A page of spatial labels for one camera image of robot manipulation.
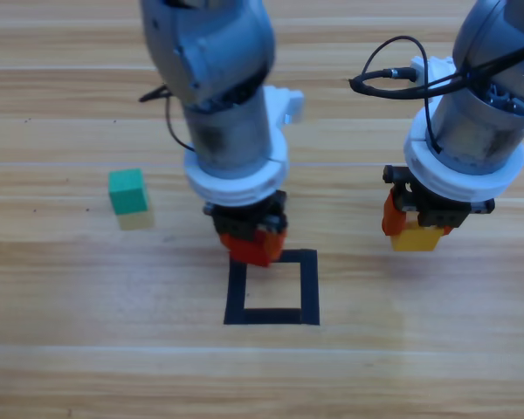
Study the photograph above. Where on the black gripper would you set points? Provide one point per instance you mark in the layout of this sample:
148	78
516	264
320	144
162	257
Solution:
244	218
441	214

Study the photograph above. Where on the red wooden block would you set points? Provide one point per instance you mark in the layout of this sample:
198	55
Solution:
251	258

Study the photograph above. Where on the yellow wooden block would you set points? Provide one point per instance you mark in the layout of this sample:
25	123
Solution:
415	241

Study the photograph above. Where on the green wooden block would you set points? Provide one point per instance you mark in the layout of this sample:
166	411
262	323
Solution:
128	192

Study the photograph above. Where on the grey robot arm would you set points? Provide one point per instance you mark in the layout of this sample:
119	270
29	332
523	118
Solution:
506	26
209	52

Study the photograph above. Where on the black tape square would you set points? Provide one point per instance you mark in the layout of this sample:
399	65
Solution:
310	288

